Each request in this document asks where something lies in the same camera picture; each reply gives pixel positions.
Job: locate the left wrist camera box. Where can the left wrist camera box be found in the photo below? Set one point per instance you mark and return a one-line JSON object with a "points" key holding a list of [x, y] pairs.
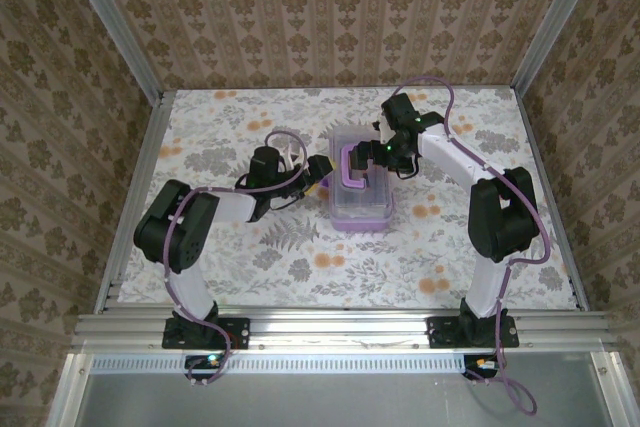
{"points": [[291, 159]]}

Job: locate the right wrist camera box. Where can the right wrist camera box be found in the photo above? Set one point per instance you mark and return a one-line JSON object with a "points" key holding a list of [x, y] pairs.
{"points": [[384, 129]]}

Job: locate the aluminium table side rail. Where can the aluminium table side rail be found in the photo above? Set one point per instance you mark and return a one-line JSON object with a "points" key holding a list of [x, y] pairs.
{"points": [[149, 147], [535, 147]]}

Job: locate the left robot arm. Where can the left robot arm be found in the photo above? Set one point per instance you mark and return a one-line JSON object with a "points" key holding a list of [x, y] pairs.
{"points": [[172, 227]]}

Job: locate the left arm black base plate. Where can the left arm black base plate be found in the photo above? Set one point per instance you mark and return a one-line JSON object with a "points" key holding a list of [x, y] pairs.
{"points": [[237, 334]]}

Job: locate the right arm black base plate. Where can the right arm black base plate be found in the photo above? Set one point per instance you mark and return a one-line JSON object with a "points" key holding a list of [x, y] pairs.
{"points": [[442, 332]]}

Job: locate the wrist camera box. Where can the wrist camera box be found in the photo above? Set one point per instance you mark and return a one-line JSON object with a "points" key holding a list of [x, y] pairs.
{"points": [[384, 129], [291, 159]]}

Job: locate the small green-lit circuit board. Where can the small green-lit circuit board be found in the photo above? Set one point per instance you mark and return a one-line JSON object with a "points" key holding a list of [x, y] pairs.
{"points": [[210, 361]]}

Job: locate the grey metal panel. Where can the grey metal panel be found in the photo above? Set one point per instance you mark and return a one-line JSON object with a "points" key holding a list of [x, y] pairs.
{"points": [[325, 402]]}

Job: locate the purple clear-lid plastic toolbox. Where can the purple clear-lid plastic toolbox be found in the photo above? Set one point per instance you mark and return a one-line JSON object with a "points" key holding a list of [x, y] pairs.
{"points": [[362, 207]]}

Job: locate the aluminium mounting rail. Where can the aluminium mounting rail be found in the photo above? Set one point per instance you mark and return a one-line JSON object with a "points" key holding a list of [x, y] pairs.
{"points": [[340, 329]]}

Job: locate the aluminium frame post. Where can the aluminium frame post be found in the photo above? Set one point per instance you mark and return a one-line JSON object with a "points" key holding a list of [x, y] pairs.
{"points": [[112, 22], [555, 22]]}

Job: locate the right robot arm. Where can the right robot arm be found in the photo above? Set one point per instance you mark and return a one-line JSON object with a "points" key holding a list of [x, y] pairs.
{"points": [[505, 217]]}

